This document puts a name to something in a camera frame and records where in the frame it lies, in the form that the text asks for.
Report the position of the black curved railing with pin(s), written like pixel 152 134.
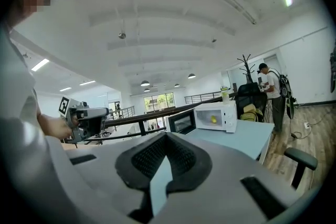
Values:
pixel 157 112

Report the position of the large glass window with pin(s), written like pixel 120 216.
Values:
pixel 158 101

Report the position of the person's grey T-shirt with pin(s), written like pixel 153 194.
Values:
pixel 15 73

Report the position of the black coat rack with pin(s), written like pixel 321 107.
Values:
pixel 246 68

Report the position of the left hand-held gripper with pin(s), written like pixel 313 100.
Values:
pixel 76 133

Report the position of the yellow corn cob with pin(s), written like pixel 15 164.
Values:
pixel 214 119

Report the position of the clear bottle with green lid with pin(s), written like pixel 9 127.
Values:
pixel 225 95

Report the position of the white microwave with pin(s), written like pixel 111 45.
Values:
pixel 231 115

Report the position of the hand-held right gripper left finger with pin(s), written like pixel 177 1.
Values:
pixel 136 165

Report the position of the person's left forearm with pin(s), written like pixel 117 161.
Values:
pixel 51 126

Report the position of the black mesh chair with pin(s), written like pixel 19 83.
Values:
pixel 249 94

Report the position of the black office chair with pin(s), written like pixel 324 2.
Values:
pixel 302 160

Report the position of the black straight railing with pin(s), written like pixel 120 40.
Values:
pixel 203 97

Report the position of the yellow-green backpack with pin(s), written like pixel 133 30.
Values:
pixel 250 111

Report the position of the person's left hand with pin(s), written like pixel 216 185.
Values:
pixel 68 127

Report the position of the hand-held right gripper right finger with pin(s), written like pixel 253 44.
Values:
pixel 191 162

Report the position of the white extension socket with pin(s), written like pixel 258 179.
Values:
pixel 307 125

